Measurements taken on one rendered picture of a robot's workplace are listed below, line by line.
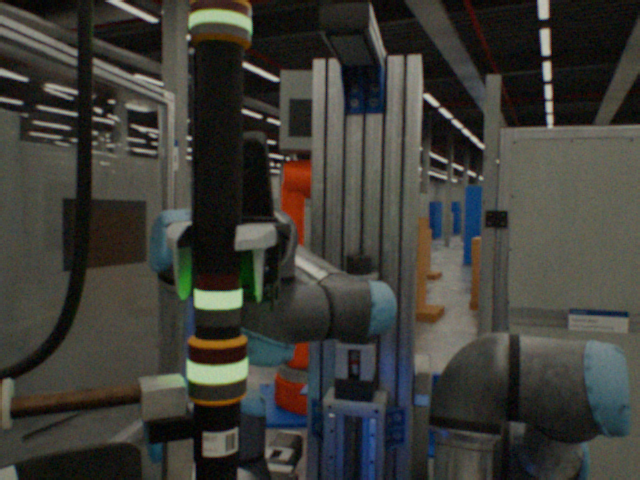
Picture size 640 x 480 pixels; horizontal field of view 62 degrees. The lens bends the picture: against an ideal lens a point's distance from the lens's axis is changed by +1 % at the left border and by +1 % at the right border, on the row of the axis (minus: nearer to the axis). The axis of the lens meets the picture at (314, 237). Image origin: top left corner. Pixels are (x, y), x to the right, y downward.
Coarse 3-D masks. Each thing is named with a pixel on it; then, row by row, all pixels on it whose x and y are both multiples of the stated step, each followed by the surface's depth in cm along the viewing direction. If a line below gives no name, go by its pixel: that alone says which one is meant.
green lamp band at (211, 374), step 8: (192, 368) 38; (200, 368) 38; (208, 368) 37; (216, 368) 37; (224, 368) 38; (232, 368) 38; (240, 368) 38; (192, 376) 38; (200, 376) 38; (208, 376) 37; (216, 376) 37; (224, 376) 38; (232, 376) 38; (240, 376) 38
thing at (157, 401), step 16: (144, 384) 37; (176, 384) 37; (144, 400) 36; (160, 400) 37; (176, 400) 37; (144, 416) 36; (160, 416) 37; (176, 416) 37; (192, 416) 37; (160, 432) 36; (176, 432) 37; (192, 432) 37; (176, 448) 37; (192, 448) 38; (176, 464) 37; (192, 464) 38
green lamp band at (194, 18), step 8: (192, 16) 37; (200, 16) 36; (208, 16) 36; (216, 16) 36; (224, 16) 36; (232, 16) 36; (240, 16) 37; (192, 24) 37; (240, 24) 37; (248, 24) 38
